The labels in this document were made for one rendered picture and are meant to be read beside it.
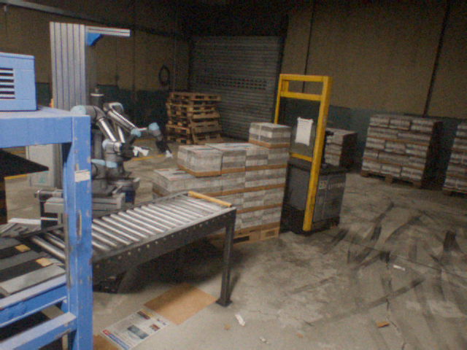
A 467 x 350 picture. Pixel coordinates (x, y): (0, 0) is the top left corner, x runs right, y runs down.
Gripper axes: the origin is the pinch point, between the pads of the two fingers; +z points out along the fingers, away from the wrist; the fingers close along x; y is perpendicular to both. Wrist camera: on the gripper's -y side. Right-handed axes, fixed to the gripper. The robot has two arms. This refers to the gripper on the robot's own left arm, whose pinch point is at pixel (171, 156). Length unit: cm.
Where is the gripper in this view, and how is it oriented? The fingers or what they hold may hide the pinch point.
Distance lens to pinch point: 353.7
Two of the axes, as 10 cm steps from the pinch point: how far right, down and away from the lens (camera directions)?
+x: 5.9, 2.6, -7.7
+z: 3.3, 7.9, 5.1
